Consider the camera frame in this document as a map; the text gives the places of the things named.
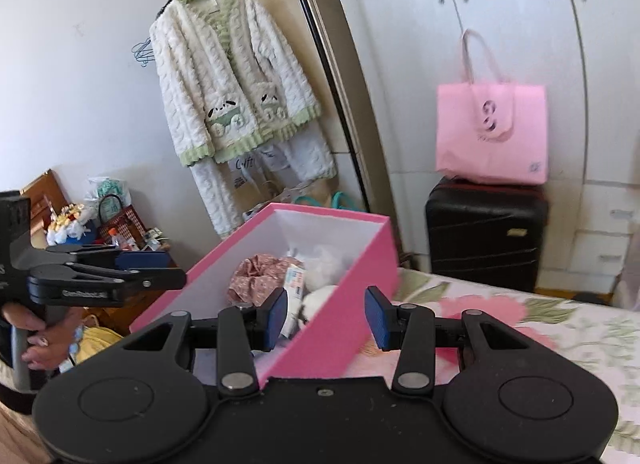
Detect wooden furniture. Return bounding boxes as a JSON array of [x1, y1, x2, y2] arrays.
[[20, 170, 69, 235]]

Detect brown woven basket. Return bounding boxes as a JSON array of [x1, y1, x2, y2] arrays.
[[96, 194, 147, 248]]

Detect floral fabric scrunchie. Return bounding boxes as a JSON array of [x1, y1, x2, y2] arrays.
[[227, 254, 296, 307]]

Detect wire clothes hangers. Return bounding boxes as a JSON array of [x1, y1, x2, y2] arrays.
[[131, 35, 157, 68]]

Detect white yellow flower bundle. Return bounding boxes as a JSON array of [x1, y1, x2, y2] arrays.
[[47, 203, 97, 245]]

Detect white plush toy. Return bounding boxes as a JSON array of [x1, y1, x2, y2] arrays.
[[282, 285, 342, 339]]

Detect pink tote bag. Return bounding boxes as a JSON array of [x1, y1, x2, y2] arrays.
[[435, 28, 549, 185]]

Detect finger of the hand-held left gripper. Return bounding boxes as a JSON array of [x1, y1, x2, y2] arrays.
[[27, 264, 187, 307], [46, 243, 172, 271]]

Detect cream green fleece jacket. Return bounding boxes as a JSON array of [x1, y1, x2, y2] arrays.
[[149, 0, 322, 167]]

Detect white wardrobe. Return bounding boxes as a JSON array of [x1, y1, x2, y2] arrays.
[[320, 0, 640, 295]]

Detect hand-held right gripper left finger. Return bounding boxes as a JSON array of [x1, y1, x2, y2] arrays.
[[122, 288, 290, 397]]

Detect pink cardboard box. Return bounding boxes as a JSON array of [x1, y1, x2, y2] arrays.
[[129, 202, 399, 379]]

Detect teal bag handles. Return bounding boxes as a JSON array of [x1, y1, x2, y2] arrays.
[[294, 191, 357, 213]]

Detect floral bed sheet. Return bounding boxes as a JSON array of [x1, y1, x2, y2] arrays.
[[345, 266, 640, 464]]

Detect white fluffy plush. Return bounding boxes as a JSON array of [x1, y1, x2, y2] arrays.
[[295, 243, 352, 292]]

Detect black suitcase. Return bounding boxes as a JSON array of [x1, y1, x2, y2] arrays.
[[425, 176, 550, 292]]

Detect yellow cloth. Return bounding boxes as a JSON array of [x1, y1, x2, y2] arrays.
[[74, 316, 124, 364]]

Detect person's left hand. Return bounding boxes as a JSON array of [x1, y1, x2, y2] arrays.
[[0, 305, 85, 371]]

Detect brown cardboard box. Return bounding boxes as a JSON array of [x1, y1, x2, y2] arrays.
[[227, 154, 332, 225]]

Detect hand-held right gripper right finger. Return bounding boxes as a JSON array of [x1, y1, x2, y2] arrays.
[[364, 286, 508, 395]]

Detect white green plastic bag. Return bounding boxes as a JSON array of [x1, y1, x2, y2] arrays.
[[85, 176, 132, 211]]

